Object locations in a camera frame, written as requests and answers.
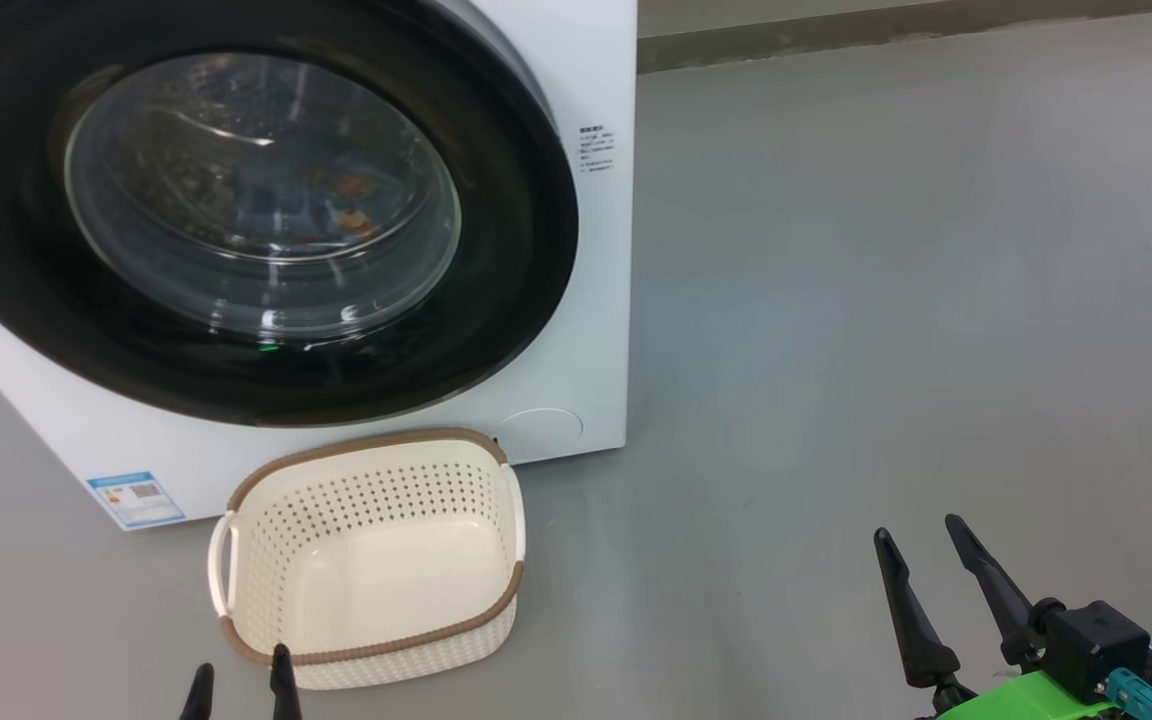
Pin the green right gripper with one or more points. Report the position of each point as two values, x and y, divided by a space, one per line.
1026 700

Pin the blue and orange clothes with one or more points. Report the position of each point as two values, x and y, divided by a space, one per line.
354 205

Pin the grey wall baseboard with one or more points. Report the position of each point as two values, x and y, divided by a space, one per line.
886 30

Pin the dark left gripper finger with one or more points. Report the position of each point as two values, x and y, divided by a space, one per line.
200 700
285 690

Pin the small printed text sticker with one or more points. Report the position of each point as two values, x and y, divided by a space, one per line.
596 148

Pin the blue energy label sticker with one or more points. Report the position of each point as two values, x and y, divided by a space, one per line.
136 498

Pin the black round glass washer door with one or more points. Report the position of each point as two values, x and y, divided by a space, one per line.
16 260

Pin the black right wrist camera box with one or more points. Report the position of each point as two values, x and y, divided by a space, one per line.
1096 645

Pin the round white filter cover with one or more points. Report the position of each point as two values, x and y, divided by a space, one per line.
540 434

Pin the cream perforated laundry basket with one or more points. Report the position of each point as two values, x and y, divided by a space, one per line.
376 570

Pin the white front-load washing machine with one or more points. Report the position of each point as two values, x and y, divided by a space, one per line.
576 350

